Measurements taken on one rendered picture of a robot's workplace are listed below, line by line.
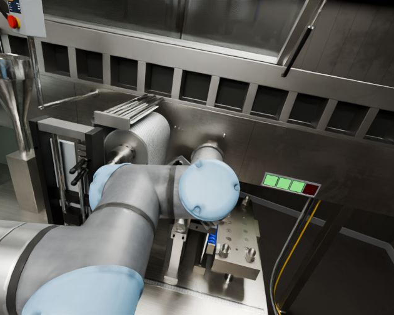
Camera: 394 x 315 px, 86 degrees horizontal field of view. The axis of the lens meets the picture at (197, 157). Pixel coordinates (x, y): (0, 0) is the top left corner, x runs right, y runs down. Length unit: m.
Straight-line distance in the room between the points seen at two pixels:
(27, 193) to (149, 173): 0.90
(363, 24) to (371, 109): 1.61
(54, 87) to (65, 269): 1.04
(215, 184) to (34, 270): 0.18
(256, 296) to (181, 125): 0.73
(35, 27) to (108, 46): 0.31
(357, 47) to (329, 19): 0.35
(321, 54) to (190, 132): 1.83
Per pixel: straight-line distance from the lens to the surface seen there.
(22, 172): 1.09
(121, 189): 0.26
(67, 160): 0.67
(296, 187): 1.07
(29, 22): 0.78
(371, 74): 2.61
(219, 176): 0.25
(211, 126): 0.92
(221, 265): 0.84
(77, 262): 0.20
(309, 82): 0.93
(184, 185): 0.25
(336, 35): 2.54
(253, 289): 0.96
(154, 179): 0.28
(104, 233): 0.21
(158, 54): 0.93
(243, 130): 0.93
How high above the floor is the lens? 1.65
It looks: 26 degrees down
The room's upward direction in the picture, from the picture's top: 11 degrees clockwise
